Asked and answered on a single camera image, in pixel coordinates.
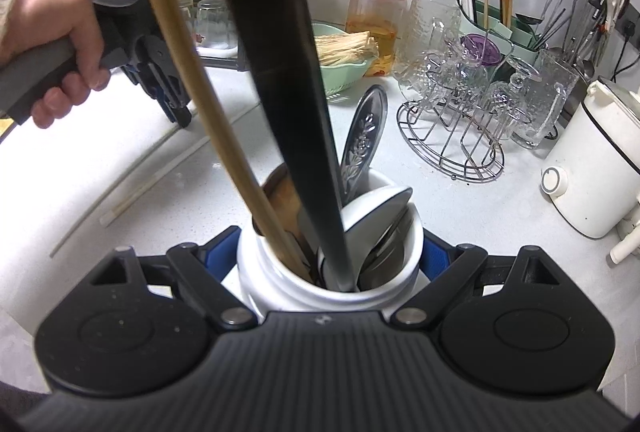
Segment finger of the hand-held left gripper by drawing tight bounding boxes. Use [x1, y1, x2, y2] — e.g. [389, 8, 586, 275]
[125, 34, 193, 129]

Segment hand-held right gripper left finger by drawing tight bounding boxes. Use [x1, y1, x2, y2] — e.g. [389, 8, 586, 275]
[87, 226, 258, 332]

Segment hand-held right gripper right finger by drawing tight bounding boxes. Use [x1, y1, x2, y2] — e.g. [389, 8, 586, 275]
[390, 234, 563, 330]

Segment wooden chopstick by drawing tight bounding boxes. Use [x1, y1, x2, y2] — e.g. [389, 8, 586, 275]
[122, 0, 313, 283]

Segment brown wooden spoon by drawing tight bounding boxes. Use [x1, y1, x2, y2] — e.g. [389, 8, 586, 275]
[252, 162, 321, 278]

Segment white ceramic jar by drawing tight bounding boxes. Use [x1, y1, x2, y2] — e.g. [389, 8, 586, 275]
[235, 167, 426, 318]

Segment speckled beige chopstick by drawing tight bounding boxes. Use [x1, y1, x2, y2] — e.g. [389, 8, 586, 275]
[100, 137, 211, 227]

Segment embossed silver spoon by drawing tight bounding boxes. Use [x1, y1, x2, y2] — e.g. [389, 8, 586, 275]
[339, 84, 388, 205]

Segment white chopstick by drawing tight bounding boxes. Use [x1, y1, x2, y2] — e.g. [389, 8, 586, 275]
[49, 177, 168, 259]

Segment person's left forearm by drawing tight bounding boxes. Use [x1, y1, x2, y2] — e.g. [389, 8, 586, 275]
[0, 0, 27, 63]

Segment person's left hand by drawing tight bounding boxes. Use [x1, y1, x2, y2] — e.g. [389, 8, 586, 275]
[0, 0, 112, 129]

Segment small glass with red print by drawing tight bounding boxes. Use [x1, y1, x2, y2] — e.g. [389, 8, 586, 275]
[195, 0, 238, 50]

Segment group of inverted clear goblets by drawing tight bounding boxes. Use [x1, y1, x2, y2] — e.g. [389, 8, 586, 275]
[400, 32, 543, 138]

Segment green plastic basket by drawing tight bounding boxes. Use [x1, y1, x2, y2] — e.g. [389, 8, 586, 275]
[312, 23, 381, 94]

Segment white electric pot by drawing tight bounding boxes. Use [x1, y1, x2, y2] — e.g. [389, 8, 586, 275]
[540, 77, 640, 240]

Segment pale dried strands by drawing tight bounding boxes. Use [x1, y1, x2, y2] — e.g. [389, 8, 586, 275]
[315, 32, 378, 68]

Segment tall textured glass mug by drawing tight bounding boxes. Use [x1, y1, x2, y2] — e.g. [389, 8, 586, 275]
[510, 48, 593, 149]

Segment purple plastic cup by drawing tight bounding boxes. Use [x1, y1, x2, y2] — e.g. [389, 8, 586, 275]
[460, 33, 501, 68]

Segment red-lidded plastic jar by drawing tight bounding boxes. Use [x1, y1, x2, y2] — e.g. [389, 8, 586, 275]
[345, 0, 411, 78]

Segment textured glass pitcher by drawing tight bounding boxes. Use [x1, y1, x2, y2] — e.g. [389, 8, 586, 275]
[392, 0, 463, 100]

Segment green utensil caddy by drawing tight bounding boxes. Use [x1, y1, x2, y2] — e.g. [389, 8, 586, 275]
[462, 0, 553, 63]

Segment wire glass rack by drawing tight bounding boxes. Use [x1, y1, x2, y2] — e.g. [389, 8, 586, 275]
[396, 37, 532, 183]

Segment black power cable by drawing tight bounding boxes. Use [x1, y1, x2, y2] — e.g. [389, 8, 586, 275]
[612, 29, 636, 78]

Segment dark wall outlet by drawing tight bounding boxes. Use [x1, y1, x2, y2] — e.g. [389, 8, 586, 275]
[617, 7, 640, 38]

